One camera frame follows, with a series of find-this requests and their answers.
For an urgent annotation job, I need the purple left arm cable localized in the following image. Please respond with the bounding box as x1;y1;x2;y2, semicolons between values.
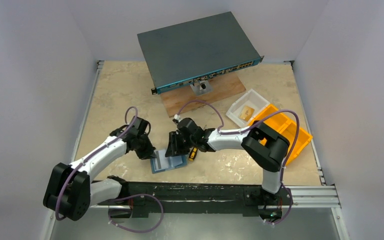
54;106;139;222

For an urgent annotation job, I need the yellow black handled screwdriver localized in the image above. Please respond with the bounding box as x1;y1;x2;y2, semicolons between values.
188;147;198;162

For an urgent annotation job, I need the aluminium frame rail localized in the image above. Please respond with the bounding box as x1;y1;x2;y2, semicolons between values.
289;185;341;208

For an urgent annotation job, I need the small grey metal bracket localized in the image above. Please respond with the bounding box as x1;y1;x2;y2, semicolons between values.
190;80;213;96

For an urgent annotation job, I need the gold credit card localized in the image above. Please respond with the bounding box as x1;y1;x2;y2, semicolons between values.
239;105;255;122

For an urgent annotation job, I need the orange plastic divided bin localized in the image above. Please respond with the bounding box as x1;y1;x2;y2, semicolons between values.
247;104;313;165

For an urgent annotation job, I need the brown wooden board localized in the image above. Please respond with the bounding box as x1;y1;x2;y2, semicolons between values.
160;73;246;117

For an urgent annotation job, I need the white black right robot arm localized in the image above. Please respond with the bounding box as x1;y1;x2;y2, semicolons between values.
165;116;290;204

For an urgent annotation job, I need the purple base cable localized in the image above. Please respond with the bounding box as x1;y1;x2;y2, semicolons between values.
107;193;165;234
262;188;294;226

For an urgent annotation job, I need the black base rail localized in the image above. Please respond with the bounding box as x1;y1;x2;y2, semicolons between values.
98;181;293;221

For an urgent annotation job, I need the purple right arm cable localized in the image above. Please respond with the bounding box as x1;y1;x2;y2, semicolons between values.
174;99;301;186

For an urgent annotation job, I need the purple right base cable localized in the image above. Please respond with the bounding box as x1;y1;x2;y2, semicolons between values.
262;188;294;226

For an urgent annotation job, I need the blue card holder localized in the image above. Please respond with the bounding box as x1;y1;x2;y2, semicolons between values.
150;149;188;174

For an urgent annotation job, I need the grey network switch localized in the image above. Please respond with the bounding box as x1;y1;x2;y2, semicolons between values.
137;11;264;95

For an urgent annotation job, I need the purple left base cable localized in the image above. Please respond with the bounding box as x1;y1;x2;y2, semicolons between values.
107;193;165;234

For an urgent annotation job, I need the clear plastic bin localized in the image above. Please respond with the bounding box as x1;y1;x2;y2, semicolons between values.
225;89;270;128

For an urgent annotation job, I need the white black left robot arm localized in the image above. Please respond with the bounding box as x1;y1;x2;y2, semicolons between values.
42;117;156;221

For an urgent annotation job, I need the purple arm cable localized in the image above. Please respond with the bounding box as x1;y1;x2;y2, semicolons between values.
54;106;139;222
174;99;301;186

